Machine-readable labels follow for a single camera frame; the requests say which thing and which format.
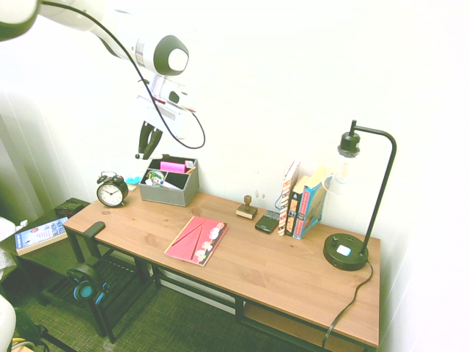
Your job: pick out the black desk lamp glass shade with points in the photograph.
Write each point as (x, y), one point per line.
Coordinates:
(344, 253)

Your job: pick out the black slatted metal rack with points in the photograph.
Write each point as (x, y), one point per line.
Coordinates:
(110, 271)

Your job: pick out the wooden desk with black frame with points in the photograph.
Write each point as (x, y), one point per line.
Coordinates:
(256, 271)

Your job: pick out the black mobile phone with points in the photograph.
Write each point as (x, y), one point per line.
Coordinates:
(266, 222)

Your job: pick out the dark low side table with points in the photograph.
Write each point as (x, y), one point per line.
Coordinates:
(47, 260)

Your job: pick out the orange pencil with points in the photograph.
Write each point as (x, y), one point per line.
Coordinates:
(190, 170)

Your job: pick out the white knitted cloth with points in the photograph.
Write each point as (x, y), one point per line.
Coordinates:
(7, 229)

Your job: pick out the blue cover paperback book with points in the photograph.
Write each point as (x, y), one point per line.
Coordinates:
(311, 209)

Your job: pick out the black twin-bell alarm clock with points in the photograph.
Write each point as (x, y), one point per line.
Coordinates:
(110, 193)

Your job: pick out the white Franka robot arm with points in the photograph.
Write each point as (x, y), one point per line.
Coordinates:
(121, 31)

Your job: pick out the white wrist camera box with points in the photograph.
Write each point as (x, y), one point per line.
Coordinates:
(176, 97)

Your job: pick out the white marker with black cap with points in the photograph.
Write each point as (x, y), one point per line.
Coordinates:
(163, 156)

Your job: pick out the red sticky notes booklet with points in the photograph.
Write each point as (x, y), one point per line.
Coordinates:
(190, 238)

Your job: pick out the grey fabric desk organizer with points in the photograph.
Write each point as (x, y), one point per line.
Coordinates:
(168, 196)

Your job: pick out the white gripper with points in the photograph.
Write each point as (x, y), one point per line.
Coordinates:
(172, 122)

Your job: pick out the black orange spine book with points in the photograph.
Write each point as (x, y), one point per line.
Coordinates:
(294, 212)

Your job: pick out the pink sticky note pad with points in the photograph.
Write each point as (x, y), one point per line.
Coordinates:
(172, 166)

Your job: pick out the blue white paperback book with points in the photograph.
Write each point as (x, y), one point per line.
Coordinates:
(40, 234)

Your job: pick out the black and blue headphones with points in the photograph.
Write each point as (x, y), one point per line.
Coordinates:
(85, 289)

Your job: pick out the white red striped book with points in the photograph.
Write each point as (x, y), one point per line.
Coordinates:
(287, 198)

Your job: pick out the white rounded plastic object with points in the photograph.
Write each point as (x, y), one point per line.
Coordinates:
(6, 322)

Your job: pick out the black headphone hanger clamp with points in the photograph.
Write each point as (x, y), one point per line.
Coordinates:
(91, 230)

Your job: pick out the small black box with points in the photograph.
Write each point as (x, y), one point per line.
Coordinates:
(69, 209)

